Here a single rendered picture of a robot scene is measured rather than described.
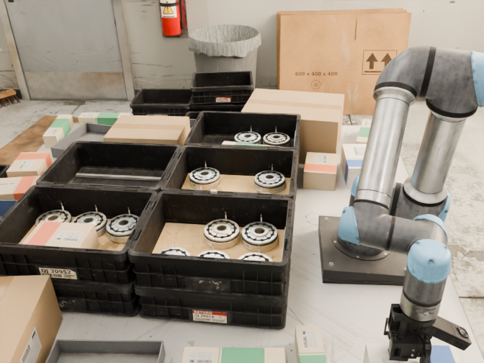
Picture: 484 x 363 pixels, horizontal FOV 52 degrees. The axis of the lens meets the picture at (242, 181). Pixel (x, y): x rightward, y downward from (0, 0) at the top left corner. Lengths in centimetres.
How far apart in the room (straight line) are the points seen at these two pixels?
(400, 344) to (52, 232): 93
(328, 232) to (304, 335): 44
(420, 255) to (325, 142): 111
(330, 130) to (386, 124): 87
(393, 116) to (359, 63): 315
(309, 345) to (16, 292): 73
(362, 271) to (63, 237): 84
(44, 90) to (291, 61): 230
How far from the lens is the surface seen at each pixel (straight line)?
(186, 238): 146
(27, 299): 134
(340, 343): 135
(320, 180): 189
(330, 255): 152
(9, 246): 141
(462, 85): 120
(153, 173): 180
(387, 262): 154
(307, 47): 423
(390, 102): 117
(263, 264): 120
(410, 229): 108
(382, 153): 112
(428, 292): 102
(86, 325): 146
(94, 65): 476
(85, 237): 141
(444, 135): 129
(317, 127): 200
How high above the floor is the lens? 171
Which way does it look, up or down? 31 degrees down
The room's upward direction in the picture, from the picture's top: 2 degrees counter-clockwise
